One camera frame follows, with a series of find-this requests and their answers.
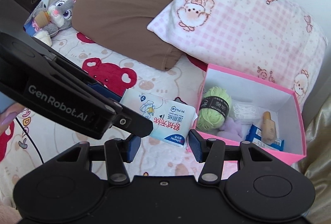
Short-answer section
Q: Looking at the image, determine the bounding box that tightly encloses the person's left hand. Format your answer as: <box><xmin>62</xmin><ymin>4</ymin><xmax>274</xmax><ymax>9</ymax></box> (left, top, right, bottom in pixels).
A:
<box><xmin>0</xmin><ymin>103</ymin><xmax>25</xmax><ymax>133</ymax></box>

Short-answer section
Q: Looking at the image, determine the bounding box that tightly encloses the bag of white floss picks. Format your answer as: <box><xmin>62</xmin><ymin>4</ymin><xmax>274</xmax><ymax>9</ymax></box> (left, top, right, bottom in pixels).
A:
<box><xmin>232</xmin><ymin>102</ymin><xmax>259</xmax><ymax>120</ymax></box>

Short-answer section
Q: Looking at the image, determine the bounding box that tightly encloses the frosted foundation bottle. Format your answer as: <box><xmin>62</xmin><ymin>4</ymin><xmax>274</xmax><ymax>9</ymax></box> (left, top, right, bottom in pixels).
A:
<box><xmin>261</xmin><ymin>111</ymin><xmax>277</xmax><ymax>145</ymax></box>

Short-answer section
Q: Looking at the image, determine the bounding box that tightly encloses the strawberry bear bed blanket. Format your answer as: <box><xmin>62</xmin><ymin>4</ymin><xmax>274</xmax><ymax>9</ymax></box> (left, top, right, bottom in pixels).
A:
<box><xmin>1</xmin><ymin>28</ymin><xmax>207</xmax><ymax>206</ymax></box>

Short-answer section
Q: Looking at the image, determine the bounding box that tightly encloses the grey rabbit plush toy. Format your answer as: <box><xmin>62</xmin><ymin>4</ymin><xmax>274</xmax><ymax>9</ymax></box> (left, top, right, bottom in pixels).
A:
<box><xmin>24</xmin><ymin>0</ymin><xmax>76</xmax><ymax>46</ymax></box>

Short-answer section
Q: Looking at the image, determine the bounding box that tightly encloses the blue snack packet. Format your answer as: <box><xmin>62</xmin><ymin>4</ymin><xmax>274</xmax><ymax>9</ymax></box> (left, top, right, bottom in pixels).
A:
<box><xmin>245</xmin><ymin>124</ymin><xmax>284</xmax><ymax>151</ymax></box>

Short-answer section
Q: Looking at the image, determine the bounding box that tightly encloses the pink cardboard box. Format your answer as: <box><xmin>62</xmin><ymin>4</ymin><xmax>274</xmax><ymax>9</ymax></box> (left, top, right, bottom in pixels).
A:
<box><xmin>197</xmin><ymin>64</ymin><xmax>306</xmax><ymax>165</ymax></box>

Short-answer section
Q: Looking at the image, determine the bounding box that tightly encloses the brown pillow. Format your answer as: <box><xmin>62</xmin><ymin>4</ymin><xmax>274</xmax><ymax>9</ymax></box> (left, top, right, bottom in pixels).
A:
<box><xmin>72</xmin><ymin>0</ymin><xmax>182</xmax><ymax>71</ymax></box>

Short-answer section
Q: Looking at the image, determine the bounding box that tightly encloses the black cable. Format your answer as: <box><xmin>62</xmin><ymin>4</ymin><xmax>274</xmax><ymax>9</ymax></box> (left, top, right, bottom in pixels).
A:
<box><xmin>14</xmin><ymin>116</ymin><xmax>45</xmax><ymax>165</ymax></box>

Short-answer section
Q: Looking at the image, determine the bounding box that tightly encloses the white wet wipes pack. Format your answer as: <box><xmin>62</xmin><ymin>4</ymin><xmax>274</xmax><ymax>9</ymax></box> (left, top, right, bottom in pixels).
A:
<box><xmin>120</xmin><ymin>89</ymin><xmax>198</xmax><ymax>147</ymax></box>

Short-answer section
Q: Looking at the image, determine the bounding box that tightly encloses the green yarn ball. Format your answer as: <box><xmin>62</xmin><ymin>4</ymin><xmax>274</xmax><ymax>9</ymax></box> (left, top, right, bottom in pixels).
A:
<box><xmin>196</xmin><ymin>86</ymin><xmax>232</xmax><ymax>132</ymax></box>

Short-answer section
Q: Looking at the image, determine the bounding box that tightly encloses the purple plush toy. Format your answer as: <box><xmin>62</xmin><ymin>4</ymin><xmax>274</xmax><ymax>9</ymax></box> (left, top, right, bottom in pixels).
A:
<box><xmin>217</xmin><ymin>117</ymin><xmax>246</xmax><ymax>142</ymax></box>

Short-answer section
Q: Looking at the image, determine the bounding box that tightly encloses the pink checked plush pillow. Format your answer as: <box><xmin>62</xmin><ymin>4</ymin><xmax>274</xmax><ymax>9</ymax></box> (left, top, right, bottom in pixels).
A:
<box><xmin>147</xmin><ymin>0</ymin><xmax>328</xmax><ymax>106</ymax></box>

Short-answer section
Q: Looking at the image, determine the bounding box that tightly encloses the golden satin curtain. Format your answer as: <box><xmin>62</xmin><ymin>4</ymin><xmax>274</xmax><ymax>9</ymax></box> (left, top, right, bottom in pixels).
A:
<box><xmin>297</xmin><ymin>98</ymin><xmax>330</xmax><ymax>223</ymax></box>

